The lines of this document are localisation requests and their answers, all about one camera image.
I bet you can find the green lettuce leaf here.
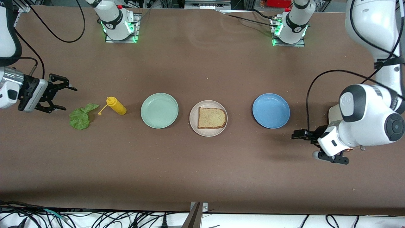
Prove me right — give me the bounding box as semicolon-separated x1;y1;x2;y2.
69;103;100;130

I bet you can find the yellow squeeze bottle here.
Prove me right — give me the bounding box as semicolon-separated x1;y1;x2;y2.
98;97;127;116

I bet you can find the brown bread slice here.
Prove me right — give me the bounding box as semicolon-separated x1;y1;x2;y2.
198;107;227;129

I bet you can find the blue round plate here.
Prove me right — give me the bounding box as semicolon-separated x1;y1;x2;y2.
252;93;290;129

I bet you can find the mint green round plate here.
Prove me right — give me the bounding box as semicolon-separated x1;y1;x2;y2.
140;93;179;129

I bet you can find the beige round plate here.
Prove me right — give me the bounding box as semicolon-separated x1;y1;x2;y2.
189;100;228;137

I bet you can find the white two-slot toaster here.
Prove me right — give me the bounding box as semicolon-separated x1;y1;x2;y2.
328;104;367;152

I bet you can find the red box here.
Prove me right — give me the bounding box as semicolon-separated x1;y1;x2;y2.
265;0;294;8

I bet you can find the grey metal bar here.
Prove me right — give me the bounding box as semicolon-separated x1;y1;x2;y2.
181;203;203;228

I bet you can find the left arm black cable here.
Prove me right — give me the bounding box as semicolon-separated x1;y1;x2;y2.
305;0;405;132

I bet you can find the aluminium frame bar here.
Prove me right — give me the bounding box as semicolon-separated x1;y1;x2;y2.
13;0;35;13

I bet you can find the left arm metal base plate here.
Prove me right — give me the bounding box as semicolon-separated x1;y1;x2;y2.
271;16;306;48

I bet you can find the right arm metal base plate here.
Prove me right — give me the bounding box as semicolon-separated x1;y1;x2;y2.
104;13;140;43

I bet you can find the teal floor cable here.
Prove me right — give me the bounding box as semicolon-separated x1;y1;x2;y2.
43;208;69;221

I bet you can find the metal table bracket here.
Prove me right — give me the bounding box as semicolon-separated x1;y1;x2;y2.
190;202;209;212

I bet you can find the black base cable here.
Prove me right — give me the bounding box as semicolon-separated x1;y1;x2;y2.
218;9;279;27

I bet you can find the grey metal frame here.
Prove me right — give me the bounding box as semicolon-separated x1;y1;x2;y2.
184;0;232;10

